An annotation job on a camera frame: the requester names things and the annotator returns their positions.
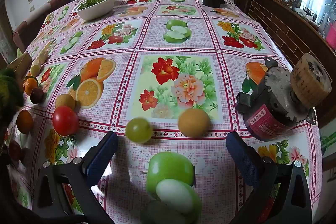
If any white bowl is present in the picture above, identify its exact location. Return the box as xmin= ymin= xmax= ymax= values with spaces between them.
xmin=72 ymin=0 xmax=118 ymax=21

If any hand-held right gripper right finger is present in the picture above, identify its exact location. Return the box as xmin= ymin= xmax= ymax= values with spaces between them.
xmin=226 ymin=132 xmax=313 ymax=224

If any red tomato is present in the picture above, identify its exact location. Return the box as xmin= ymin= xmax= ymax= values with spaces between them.
xmin=52 ymin=105 xmax=79 ymax=136

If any green grape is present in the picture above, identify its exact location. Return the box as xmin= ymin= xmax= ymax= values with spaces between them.
xmin=125 ymin=117 xmax=153 ymax=144

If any green apple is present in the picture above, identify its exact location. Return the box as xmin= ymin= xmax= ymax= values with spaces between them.
xmin=146 ymin=152 xmax=196 ymax=195

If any dark red date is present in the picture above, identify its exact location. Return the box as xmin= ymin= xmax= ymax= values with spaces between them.
xmin=8 ymin=140 xmax=22 ymax=161

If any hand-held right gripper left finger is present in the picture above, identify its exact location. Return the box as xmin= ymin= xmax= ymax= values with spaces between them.
xmin=31 ymin=131 xmax=120 ymax=224

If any orange mandarin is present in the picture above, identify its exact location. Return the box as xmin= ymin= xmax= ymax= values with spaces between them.
xmin=16 ymin=110 xmax=34 ymax=134
xmin=23 ymin=76 xmax=38 ymax=96

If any round brown pear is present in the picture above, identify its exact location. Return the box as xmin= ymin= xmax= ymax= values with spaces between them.
xmin=178 ymin=108 xmax=211 ymax=138

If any brown chair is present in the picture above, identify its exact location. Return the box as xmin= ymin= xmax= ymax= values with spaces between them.
xmin=13 ymin=0 xmax=71 ymax=48

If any cardboard box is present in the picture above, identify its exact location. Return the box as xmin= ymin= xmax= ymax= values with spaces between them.
xmin=7 ymin=51 xmax=32 ymax=80

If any wooden cabinet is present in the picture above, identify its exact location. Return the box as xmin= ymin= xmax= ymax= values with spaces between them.
xmin=235 ymin=0 xmax=336 ymax=114

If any fruit and flower printed tablecloth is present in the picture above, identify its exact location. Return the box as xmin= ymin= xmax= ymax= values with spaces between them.
xmin=5 ymin=0 xmax=324 ymax=224

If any motor with wooden wheel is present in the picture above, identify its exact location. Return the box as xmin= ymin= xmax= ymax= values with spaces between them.
xmin=235 ymin=53 xmax=332 ymax=142

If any green fuzzy cloth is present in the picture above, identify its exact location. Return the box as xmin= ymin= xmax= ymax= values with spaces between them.
xmin=0 ymin=68 xmax=24 ymax=119

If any green apple half white flesh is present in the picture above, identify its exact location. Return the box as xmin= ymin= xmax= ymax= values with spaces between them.
xmin=140 ymin=179 xmax=203 ymax=224

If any pale yellow sugarcane piece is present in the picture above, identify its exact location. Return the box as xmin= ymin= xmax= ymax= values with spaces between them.
xmin=38 ymin=50 xmax=50 ymax=63
xmin=30 ymin=59 xmax=42 ymax=77

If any tan round fruit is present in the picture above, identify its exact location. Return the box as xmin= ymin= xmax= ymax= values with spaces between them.
xmin=55 ymin=93 xmax=76 ymax=111

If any pink container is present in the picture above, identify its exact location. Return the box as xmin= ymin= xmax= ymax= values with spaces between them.
xmin=325 ymin=23 xmax=336 ymax=50

